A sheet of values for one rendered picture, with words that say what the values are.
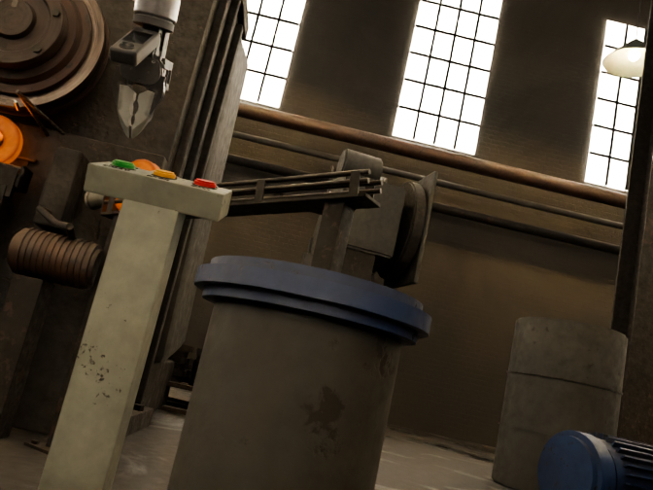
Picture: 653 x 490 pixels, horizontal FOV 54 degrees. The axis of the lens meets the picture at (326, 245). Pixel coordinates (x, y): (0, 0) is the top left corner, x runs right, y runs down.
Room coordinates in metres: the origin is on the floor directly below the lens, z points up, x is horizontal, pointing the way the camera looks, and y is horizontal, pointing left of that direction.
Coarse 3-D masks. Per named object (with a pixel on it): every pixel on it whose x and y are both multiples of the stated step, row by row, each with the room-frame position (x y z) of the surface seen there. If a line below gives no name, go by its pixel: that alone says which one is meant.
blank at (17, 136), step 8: (0, 120) 1.83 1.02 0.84; (8, 120) 1.83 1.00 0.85; (0, 128) 1.83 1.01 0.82; (8, 128) 1.83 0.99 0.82; (16, 128) 1.83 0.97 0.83; (8, 136) 1.83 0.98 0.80; (16, 136) 1.84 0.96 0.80; (8, 144) 1.83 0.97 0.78; (16, 144) 1.84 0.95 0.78; (0, 152) 1.83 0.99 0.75; (8, 152) 1.84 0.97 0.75; (16, 152) 1.84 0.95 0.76; (0, 160) 1.83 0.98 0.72; (8, 160) 1.85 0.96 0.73
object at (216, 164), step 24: (240, 48) 2.62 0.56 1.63; (240, 72) 2.79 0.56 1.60; (240, 96) 2.99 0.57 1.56; (216, 144) 2.67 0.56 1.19; (216, 168) 2.83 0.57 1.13; (192, 240) 2.75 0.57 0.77; (192, 264) 2.89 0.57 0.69; (192, 288) 3.08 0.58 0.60; (168, 312) 2.79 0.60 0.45; (168, 336) 2.83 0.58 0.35; (168, 360) 3.35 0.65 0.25
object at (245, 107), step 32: (320, 128) 7.21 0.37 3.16; (352, 128) 7.25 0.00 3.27; (256, 160) 7.61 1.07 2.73; (448, 160) 7.28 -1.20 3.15; (480, 160) 7.29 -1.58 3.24; (480, 192) 7.54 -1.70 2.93; (576, 192) 7.36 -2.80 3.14; (608, 192) 7.35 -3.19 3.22; (512, 224) 7.74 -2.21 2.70; (608, 224) 7.61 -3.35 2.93
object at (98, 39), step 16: (96, 16) 1.81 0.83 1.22; (96, 32) 1.82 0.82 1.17; (96, 48) 1.82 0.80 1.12; (96, 64) 1.82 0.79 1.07; (80, 80) 1.81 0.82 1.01; (0, 96) 1.81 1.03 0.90; (16, 96) 1.81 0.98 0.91; (32, 96) 1.81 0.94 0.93; (48, 96) 1.81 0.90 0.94; (64, 96) 1.82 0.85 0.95
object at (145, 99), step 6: (138, 96) 1.08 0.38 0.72; (144, 96) 1.08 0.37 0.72; (150, 96) 1.08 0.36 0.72; (138, 102) 1.09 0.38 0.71; (144, 102) 1.09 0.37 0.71; (150, 102) 1.09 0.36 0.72; (138, 108) 1.09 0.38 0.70; (144, 108) 1.09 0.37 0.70; (150, 108) 1.09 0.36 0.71; (138, 114) 1.09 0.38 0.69; (144, 114) 1.09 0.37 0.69; (138, 120) 1.10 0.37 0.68; (144, 120) 1.10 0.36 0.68; (150, 120) 1.14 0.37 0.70; (132, 126) 1.10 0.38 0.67; (138, 126) 1.10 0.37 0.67; (144, 126) 1.11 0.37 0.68; (132, 132) 1.11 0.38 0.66; (138, 132) 1.11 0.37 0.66; (132, 138) 1.12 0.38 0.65
